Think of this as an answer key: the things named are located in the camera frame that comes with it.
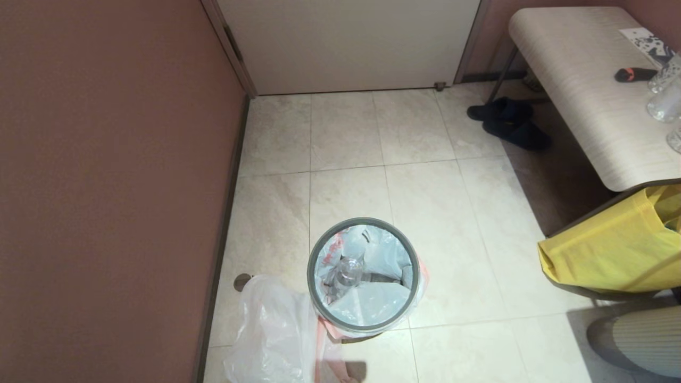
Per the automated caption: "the grey bin retaining ring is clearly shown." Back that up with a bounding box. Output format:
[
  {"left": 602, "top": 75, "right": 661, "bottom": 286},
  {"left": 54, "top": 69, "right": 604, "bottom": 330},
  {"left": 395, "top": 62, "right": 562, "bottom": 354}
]
[{"left": 307, "top": 217, "right": 421, "bottom": 334}]

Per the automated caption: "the yellow fabric bag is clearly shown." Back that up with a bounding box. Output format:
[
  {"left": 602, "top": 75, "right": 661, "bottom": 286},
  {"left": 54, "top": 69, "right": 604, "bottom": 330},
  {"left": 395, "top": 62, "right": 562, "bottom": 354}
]
[{"left": 538, "top": 185, "right": 681, "bottom": 294}]

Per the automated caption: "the clear crumpled plastic bottle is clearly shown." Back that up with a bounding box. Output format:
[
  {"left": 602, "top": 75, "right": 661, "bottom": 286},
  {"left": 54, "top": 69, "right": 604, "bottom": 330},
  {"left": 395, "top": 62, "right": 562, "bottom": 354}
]
[{"left": 331, "top": 256, "right": 369, "bottom": 299}]

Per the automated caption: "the white door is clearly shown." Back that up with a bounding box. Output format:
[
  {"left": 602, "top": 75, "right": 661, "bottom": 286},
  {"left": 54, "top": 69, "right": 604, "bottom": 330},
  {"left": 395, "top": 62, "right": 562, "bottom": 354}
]
[{"left": 217, "top": 0, "right": 482, "bottom": 96}]

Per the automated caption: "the dark blue slipper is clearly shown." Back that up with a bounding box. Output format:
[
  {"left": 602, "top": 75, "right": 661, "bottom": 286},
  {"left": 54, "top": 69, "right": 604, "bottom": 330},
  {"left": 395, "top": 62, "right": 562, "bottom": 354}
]
[
  {"left": 482, "top": 118, "right": 552, "bottom": 151},
  {"left": 467, "top": 97, "right": 534, "bottom": 122}
]

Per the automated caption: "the beige wood-grain table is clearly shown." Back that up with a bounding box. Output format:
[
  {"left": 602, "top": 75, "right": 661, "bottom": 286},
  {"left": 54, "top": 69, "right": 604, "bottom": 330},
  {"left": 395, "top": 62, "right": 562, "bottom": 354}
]
[{"left": 487, "top": 6, "right": 681, "bottom": 193}]

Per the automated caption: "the beige ribbed round stool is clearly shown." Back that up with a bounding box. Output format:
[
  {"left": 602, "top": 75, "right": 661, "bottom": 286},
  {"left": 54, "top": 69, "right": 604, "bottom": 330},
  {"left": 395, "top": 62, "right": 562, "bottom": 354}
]
[{"left": 587, "top": 306, "right": 681, "bottom": 379}]

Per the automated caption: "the black-and-white printed paper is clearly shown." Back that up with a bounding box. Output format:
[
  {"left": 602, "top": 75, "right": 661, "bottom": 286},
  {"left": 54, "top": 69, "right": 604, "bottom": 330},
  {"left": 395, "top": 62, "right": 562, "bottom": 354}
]
[{"left": 620, "top": 27, "right": 677, "bottom": 69}]

